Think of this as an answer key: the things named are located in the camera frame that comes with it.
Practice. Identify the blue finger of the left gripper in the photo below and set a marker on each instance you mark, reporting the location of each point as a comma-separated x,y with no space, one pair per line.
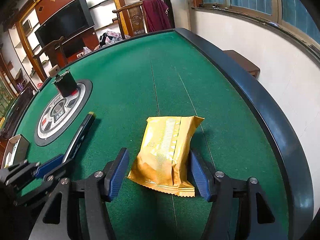
58,172
46,167

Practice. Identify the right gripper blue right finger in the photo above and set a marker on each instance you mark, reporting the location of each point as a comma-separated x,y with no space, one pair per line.
255,219

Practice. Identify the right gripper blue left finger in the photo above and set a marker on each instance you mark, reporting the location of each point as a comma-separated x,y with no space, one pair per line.
60,216

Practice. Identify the yellow snack packet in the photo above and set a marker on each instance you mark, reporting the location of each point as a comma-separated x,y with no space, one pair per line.
161,163

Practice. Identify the cardboard box tray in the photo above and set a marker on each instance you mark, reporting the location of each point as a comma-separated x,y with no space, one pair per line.
15,151

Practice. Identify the round grey table console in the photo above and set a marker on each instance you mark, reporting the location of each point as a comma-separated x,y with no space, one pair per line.
60,112

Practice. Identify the black jar with cork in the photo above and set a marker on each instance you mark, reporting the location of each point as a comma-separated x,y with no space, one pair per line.
65,82

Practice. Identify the pile of clothes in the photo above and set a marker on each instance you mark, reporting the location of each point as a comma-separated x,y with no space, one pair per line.
111,37

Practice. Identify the maroon cloth on chair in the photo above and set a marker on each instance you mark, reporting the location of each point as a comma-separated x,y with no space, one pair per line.
157,18

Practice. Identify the wooden chair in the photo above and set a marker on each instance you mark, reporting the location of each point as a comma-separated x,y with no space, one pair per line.
136,26

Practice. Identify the black television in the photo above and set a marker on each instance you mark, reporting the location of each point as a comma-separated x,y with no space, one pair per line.
69,21

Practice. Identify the wooden stool by wall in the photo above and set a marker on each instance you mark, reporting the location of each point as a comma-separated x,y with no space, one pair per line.
247,65

